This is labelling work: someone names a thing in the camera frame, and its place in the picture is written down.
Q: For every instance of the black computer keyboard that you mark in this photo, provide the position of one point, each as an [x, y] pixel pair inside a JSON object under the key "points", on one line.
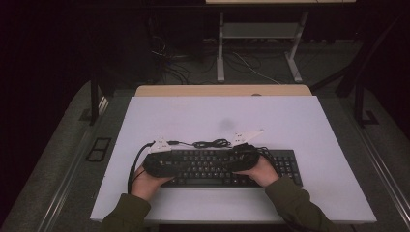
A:
{"points": [[203, 167]]}

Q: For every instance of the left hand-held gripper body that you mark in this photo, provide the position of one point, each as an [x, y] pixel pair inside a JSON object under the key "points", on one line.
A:
{"points": [[158, 164]]}

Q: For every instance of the person's right hand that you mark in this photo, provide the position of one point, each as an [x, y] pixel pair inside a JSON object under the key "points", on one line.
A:
{"points": [[264, 174]]}

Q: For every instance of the black floor socket frame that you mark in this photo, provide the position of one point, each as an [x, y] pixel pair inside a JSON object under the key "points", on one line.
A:
{"points": [[88, 158]]}

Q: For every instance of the black metal stand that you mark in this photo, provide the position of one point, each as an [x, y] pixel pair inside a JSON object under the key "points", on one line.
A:
{"points": [[94, 103], [359, 103]]}

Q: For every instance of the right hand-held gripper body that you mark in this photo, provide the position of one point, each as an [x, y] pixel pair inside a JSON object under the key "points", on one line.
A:
{"points": [[248, 158]]}

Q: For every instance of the person's left hand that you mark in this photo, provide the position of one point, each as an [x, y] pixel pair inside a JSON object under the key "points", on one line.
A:
{"points": [[145, 187]]}

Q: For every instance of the aluminium floor rail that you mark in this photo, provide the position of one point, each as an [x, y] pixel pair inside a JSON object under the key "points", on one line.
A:
{"points": [[71, 177], [380, 167]]}

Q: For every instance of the white metal desk frame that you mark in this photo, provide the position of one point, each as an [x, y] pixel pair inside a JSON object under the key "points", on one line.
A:
{"points": [[220, 48]]}

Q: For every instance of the white board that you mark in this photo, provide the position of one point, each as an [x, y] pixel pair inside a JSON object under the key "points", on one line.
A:
{"points": [[193, 122]]}

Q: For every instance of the grey round grommet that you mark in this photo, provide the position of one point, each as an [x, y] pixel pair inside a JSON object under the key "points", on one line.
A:
{"points": [[256, 94]]}

